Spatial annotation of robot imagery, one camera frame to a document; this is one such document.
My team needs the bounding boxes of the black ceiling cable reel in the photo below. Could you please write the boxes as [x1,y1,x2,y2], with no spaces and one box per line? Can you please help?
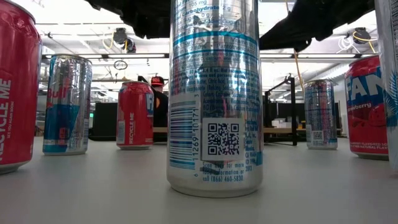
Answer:
[337,26,379,54]
[102,27,137,54]

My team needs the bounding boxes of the silver slim beverage can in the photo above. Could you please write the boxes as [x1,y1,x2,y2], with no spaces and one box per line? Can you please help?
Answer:
[303,78,338,151]

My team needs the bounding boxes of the white boxes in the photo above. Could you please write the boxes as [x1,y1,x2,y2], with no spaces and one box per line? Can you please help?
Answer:
[271,117,294,129]

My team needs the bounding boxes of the yellow cable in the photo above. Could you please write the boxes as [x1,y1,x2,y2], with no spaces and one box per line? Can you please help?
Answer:
[293,49,305,91]

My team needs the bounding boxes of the black partition panel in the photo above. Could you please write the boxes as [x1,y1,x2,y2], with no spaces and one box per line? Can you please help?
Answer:
[92,101,119,138]
[267,101,342,138]

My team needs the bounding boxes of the person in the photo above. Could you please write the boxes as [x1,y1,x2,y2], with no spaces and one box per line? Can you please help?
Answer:
[150,75,169,143]

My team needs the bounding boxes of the long ceiling light strip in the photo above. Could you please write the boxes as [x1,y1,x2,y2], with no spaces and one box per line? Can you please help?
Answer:
[42,52,379,60]

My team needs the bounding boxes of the silver blue energy drink can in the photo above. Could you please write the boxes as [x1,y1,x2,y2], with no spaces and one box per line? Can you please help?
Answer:
[166,0,265,198]
[42,53,93,156]

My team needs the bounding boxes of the white can black top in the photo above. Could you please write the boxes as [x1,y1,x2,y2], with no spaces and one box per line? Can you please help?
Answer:
[374,0,398,170]

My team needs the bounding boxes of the red soda can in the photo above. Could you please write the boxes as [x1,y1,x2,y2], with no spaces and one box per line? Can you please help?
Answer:
[0,0,43,175]
[116,80,155,151]
[344,54,389,161]

